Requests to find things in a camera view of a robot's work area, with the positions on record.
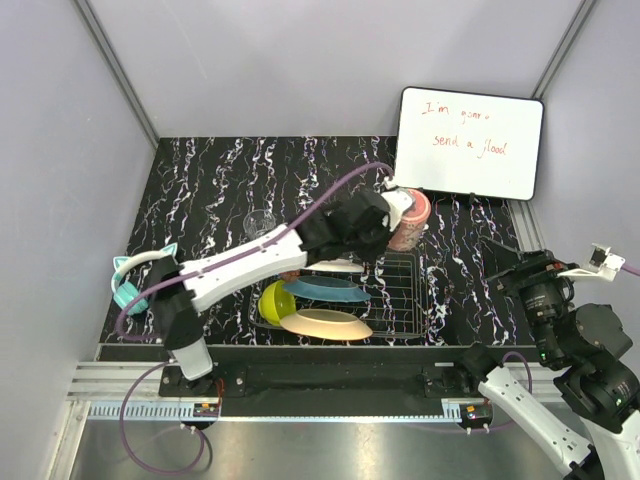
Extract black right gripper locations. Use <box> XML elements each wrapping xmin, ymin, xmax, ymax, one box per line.
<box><xmin>476</xmin><ymin>233</ymin><xmax>578</xmax><ymax>362</ymax></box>

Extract white watermelon pattern plate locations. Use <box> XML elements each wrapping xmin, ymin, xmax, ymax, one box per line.
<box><xmin>307</xmin><ymin>259</ymin><xmax>364</xmax><ymax>273</ymax></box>

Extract pink ceramic mug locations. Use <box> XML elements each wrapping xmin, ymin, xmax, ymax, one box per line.
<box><xmin>389</xmin><ymin>188</ymin><xmax>431</xmax><ymax>252</ymax></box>

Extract teal scalloped plate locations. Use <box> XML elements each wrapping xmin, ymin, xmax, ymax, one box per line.
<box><xmin>282</xmin><ymin>276</ymin><xmax>371</xmax><ymax>303</ymax></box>

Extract orange bird pattern plate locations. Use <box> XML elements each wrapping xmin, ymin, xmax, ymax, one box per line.
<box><xmin>280</xmin><ymin>309</ymin><xmax>373</xmax><ymax>341</ymax></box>

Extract clear drinking glass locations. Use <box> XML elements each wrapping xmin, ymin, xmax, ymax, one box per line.
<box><xmin>243</xmin><ymin>209</ymin><xmax>276</xmax><ymax>241</ymax></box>

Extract yellow green bowl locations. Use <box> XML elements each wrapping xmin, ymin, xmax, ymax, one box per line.
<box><xmin>258</xmin><ymin>280</ymin><xmax>297</xmax><ymax>326</ymax></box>

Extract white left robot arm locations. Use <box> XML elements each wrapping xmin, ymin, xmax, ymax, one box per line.
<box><xmin>147</xmin><ymin>189</ymin><xmax>413</xmax><ymax>396</ymax></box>

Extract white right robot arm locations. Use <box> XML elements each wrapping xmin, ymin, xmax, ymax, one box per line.
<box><xmin>453</xmin><ymin>237</ymin><xmax>639</xmax><ymax>479</ymax></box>

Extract blue red patterned bowl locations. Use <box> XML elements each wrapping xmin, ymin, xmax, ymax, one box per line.
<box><xmin>280</xmin><ymin>270</ymin><xmax>300</xmax><ymax>282</ymax></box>

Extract white dry erase board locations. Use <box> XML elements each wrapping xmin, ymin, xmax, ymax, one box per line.
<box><xmin>394</xmin><ymin>87</ymin><xmax>545</xmax><ymax>201</ymax></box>

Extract right controller board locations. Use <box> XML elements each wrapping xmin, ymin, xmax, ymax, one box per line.
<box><xmin>461</xmin><ymin>403</ymin><xmax>493</xmax><ymax>424</ymax></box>

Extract controller board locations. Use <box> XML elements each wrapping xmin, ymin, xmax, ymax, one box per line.
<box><xmin>193</xmin><ymin>402</ymin><xmax>221</xmax><ymax>418</ymax></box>
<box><xmin>461</xmin><ymin>403</ymin><xmax>493</xmax><ymax>424</ymax></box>

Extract left controller board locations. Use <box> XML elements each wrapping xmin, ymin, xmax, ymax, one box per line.
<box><xmin>193</xmin><ymin>402</ymin><xmax>221</xmax><ymax>418</ymax></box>

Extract teal cat ear headphones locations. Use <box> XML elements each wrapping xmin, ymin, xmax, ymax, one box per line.
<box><xmin>110</xmin><ymin>243</ymin><xmax>178</xmax><ymax>309</ymax></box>

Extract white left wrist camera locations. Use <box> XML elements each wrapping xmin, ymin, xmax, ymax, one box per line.
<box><xmin>381</xmin><ymin>176</ymin><xmax>416</xmax><ymax>231</ymax></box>

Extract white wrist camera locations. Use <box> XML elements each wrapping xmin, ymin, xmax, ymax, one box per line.
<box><xmin>381</xmin><ymin>176</ymin><xmax>416</xmax><ymax>231</ymax></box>
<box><xmin>558</xmin><ymin>243</ymin><xmax>626</xmax><ymax>282</ymax></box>

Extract black wire dish rack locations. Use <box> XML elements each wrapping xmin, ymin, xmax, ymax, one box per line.
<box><xmin>240</xmin><ymin>250</ymin><xmax>429</xmax><ymax>345</ymax></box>

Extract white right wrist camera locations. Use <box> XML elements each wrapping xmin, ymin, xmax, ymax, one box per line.
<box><xmin>558</xmin><ymin>243</ymin><xmax>626</xmax><ymax>282</ymax></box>

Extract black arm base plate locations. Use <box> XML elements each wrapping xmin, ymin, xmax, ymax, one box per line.
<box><xmin>159</xmin><ymin>344</ymin><xmax>504</xmax><ymax>398</ymax></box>

